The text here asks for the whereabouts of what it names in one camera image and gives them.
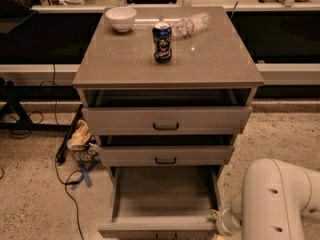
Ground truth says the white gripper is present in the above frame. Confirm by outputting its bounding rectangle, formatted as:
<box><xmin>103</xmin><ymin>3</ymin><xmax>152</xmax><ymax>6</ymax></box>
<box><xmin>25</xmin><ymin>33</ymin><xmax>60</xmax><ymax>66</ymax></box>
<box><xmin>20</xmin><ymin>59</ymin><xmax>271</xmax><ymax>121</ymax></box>
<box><xmin>210</xmin><ymin>209</ymin><xmax>242</xmax><ymax>236</ymax></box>

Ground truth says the grey drawer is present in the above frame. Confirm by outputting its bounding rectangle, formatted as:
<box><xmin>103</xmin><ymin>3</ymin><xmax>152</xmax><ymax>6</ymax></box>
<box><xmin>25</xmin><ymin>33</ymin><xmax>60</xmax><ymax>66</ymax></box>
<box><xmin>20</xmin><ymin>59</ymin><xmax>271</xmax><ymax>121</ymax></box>
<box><xmin>98</xmin><ymin>145</ymin><xmax>234</xmax><ymax>167</ymax></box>
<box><xmin>98</xmin><ymin>166</ymin><xmax>220</xmax><ymax>239</ymax></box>
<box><xmin>82</xmin><ymin>106</ymin><xmax>252</xmax><ymax>136</ymax></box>

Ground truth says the blue soda can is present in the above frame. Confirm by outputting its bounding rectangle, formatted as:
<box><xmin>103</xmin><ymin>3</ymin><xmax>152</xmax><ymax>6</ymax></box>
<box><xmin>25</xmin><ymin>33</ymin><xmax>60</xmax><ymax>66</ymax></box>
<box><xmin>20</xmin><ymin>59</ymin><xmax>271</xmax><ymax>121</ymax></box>
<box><xmin>152</xmin><ymin>21</ymin><xmax>172</xmax><ymax>63</ymax></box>

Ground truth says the grey drawer cabinet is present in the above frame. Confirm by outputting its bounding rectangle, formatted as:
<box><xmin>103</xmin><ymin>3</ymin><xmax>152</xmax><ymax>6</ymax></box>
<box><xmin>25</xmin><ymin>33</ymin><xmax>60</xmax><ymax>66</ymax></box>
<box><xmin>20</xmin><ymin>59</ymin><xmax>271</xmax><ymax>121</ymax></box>
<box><xmin>73</xmin><ymin>7</ymin><xmax>264</xmax><ymax>173</ymax></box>

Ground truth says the clear plastic bottle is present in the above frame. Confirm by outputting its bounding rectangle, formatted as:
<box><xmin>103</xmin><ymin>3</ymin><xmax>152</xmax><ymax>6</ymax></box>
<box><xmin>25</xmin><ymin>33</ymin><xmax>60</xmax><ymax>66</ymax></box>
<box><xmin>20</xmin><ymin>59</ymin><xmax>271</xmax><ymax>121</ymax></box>
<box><xmin>171</xmin><ymin>12</ymin><xmax>210</xmax><ymax>39</ymax></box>

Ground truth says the snack bag basket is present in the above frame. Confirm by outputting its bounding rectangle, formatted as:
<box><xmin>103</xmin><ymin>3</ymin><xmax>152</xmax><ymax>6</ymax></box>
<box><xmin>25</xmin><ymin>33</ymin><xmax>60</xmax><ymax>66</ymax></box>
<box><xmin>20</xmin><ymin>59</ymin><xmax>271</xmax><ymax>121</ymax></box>
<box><xmin>67</xmin><ymin>119</ymin><xmax>99</xmax><ymax>162</ymax></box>

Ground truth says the black stand leg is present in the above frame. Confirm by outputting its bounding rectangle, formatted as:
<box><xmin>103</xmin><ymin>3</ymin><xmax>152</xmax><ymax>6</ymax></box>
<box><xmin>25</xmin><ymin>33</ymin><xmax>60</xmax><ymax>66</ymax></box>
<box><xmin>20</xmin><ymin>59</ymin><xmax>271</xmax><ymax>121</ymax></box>
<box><xmin>0</xmin><ymin>78</ymin><xmax>71</xmax><ymax>132</ymax></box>

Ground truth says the grey top drawer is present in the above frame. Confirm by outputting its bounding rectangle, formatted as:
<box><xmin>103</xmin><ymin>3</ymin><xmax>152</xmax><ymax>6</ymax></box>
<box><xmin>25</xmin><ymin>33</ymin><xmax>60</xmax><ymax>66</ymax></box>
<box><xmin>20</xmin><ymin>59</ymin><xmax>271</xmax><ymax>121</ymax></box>
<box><xmin>82</xmin><ymin>106</ymin><xmax>252</xmax><ymax>136</ymax></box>

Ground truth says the grey middle drawer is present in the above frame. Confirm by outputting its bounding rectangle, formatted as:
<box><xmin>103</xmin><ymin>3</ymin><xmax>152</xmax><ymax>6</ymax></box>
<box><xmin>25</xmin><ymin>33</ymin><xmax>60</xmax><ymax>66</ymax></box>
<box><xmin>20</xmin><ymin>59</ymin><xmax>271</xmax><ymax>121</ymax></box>
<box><xmin>98</xmin><ymin>145</ymin><xmax>234</xmax><ymax>167</ymax></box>

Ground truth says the grey bottom drawer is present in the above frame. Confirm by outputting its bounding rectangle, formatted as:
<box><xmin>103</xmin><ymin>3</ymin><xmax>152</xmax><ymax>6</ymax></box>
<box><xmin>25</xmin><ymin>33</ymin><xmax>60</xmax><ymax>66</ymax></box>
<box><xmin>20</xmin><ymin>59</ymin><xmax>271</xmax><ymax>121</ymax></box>
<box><xmin>98</xmin><ymin>166</ymin><xmax>220</xmax><ymax>239</ymax></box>

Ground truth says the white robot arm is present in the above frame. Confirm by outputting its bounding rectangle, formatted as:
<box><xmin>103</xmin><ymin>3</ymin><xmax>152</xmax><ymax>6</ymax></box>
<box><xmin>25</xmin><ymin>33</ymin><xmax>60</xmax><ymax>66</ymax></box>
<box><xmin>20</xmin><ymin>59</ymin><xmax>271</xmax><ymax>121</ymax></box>
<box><xmin>211</xmin><ymin>159</ymin><xmax>320</xmax><ymax>240</ymax></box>

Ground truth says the black power strip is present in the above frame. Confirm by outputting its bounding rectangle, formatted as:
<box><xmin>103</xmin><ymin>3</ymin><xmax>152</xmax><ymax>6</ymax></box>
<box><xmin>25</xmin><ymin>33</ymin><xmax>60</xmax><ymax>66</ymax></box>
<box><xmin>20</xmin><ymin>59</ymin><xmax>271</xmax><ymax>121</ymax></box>
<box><xmin>55</xmin><ymin>105</ymin><xmax>83</xmax><ymax>164</ymax></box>

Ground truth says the white ceramic bowl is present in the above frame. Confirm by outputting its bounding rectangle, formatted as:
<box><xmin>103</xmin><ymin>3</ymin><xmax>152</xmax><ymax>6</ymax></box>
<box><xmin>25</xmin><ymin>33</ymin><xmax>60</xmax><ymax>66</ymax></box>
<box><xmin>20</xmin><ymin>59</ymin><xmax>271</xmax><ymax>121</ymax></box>
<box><xmin>105</xmin><ymin>7</ymin><xmax>137</xmax><ymax>32</ymax></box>

